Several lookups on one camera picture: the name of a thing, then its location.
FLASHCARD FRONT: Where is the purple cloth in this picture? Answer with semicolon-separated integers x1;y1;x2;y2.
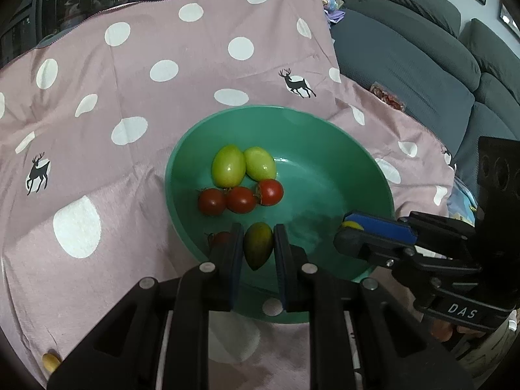
325;0;346;25

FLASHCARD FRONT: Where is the green plastic bowl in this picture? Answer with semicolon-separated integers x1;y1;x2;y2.
163;106;396;325

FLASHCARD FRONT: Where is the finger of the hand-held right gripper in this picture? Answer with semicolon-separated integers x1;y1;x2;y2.
343;210;480;253
333;228;481;293

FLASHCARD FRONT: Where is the red snack packet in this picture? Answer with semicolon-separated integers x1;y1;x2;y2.
370;82;407;110

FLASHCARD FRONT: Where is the blue printed sheet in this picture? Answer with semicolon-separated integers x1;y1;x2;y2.
449;176;478;224

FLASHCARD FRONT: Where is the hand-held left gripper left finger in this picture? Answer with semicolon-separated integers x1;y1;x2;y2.
46;223;244;390

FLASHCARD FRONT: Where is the pink polka dot blanket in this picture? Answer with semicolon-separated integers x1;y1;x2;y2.
0;0;458;390

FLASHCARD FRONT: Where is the red tomato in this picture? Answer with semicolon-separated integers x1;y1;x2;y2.
255;179;284;206
226;186;257;214
206;231;232;248
197;188;227;215

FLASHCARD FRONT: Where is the person's right hand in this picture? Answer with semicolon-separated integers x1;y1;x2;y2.
430;320;456;343

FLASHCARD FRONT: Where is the small olive green fruit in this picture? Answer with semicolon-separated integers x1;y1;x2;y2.
243;222;274;271

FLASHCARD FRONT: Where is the green tomato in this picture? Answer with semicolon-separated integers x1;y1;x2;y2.
211;144;247;188
244;146;278;182

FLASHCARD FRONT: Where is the dark glass window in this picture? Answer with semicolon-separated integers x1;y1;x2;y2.
0;0;244;61

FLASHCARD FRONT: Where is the grey sofa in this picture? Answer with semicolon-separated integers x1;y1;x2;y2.
331;0;520;196

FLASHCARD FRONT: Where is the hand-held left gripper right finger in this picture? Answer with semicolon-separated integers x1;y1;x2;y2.
273;223;474;390

